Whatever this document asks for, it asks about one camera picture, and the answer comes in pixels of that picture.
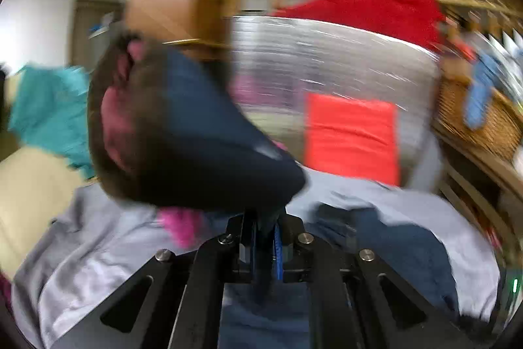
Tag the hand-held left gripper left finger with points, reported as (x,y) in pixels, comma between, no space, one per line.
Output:
(249,251)

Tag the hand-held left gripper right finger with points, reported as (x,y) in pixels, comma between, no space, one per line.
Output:
(278,251)

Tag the navy blue garment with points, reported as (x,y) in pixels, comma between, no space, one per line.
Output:
(204,128)

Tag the pink cloth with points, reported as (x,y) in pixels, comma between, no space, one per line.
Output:
(182,226)

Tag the orange-red cloth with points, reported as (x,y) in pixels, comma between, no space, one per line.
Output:
(351,136)

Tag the grey blanket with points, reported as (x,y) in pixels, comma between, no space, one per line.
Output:
(102,251)

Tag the silver quilted panel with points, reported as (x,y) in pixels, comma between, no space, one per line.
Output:
(286,58)

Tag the wooden shelf rack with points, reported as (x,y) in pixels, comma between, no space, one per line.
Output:
(474,185)

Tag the beige mattress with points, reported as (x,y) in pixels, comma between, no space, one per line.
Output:
(32,202)

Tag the wicker basket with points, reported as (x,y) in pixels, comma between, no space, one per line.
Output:
(453,107)

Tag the teal cloth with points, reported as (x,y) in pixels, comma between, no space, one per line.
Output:
(49,112)

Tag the red cloth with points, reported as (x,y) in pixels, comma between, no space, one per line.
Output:
(367,13)

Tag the light blue cloth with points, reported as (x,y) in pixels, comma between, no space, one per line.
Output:
(482,91)

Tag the brown door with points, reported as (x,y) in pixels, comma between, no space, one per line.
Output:
(88,30)

